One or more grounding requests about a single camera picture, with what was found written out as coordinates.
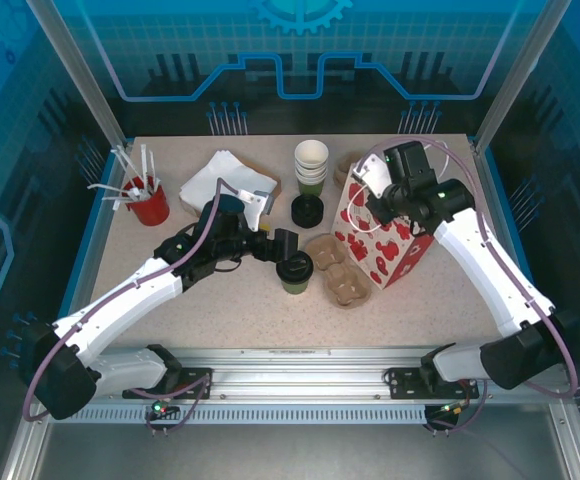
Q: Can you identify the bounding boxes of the steel front panel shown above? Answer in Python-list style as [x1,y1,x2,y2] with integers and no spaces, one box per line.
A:
[0,419,580,480]

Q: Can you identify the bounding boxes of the white red-heart gift bag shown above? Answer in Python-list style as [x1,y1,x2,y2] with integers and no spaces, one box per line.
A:
[330,159,436,291]

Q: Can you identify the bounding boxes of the green paper cup stack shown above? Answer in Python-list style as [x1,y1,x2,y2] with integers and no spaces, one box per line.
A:
[293,139,330,197]

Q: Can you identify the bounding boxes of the black cup lid stack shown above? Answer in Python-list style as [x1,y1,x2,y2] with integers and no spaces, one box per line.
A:
[289,194,327,229]

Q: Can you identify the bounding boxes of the cardboard cup carrier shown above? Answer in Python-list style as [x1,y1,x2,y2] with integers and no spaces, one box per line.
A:
[303,234,374,307]

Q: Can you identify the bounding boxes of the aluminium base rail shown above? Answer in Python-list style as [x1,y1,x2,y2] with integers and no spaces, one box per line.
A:
[119,344,566,405]

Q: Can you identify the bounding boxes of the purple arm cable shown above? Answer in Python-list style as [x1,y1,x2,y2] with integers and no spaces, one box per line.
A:
[357,135,580,437]
[22,177,244,437]

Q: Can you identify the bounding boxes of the red straw holder cup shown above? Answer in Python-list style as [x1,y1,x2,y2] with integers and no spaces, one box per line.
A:
[122,177,171,227]

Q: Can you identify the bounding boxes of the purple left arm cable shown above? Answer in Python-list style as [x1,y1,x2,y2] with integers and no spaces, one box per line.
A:
[22,177,244,437]

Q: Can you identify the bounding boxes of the brown cup sleeves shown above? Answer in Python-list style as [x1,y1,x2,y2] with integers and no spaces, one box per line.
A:
[330,152,366,191]

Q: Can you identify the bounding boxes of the small LED circuit board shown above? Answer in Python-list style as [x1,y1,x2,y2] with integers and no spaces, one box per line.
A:
[150,399,181,420]
[434,401,471,419]

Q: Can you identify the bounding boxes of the aluminium frame post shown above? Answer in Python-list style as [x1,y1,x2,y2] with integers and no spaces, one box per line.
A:
[27,0,132,147]
[473,0,569,147]

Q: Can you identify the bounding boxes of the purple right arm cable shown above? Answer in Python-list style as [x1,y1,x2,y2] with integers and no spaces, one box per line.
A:
[357,135,580,437]

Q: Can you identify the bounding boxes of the perforated metal cable duct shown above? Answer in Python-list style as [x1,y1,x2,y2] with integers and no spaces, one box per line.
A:
[77,404,431,426]

